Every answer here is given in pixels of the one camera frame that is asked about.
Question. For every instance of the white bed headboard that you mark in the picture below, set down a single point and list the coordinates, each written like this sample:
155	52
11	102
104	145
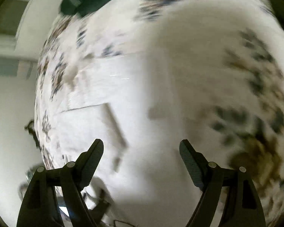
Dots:
24	26

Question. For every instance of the floral bed blanket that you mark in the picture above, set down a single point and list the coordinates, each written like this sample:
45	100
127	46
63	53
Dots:
227	68

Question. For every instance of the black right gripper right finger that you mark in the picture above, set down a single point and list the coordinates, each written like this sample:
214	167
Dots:
242	206

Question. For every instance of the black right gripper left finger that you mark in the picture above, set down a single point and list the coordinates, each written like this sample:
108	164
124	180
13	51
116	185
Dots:
40	204

